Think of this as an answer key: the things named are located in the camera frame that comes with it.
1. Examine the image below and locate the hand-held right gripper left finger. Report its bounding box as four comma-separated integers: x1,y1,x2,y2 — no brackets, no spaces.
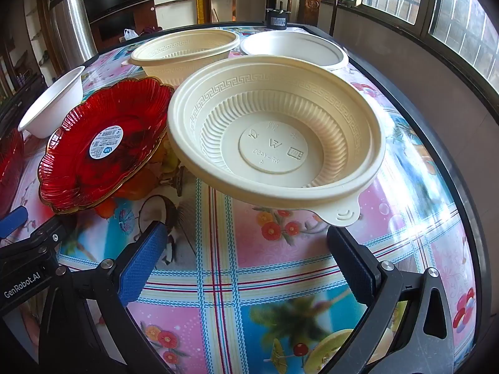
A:
39,220,172,374

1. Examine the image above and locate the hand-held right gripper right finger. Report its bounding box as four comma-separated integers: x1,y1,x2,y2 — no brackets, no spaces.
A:
327,226,455,374

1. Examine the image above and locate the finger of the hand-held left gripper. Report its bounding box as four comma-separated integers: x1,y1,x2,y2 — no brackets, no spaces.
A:
23,218,76,251
0,206,29,239

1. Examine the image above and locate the red glass plate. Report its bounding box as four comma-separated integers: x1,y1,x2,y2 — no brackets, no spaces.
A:
38,77,175,214
0,128,25,199

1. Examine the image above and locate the small white paper bowl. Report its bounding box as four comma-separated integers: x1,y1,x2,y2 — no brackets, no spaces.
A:
17,66,85,139

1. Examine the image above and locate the large cream plastic bowl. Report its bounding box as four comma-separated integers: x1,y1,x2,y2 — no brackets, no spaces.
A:
167,62,386,227

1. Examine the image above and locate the printed fruit tablecloth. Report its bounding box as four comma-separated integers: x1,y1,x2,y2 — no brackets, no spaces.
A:
0,23,478,374

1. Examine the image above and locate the stainless steel thermos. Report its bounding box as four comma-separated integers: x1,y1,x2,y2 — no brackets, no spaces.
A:
49,0,98,73

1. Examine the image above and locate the small black jar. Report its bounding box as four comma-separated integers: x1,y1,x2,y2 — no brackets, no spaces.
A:
265,8,292,29

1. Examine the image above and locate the wooden chair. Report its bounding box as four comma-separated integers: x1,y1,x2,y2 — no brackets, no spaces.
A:
284,0,344,37

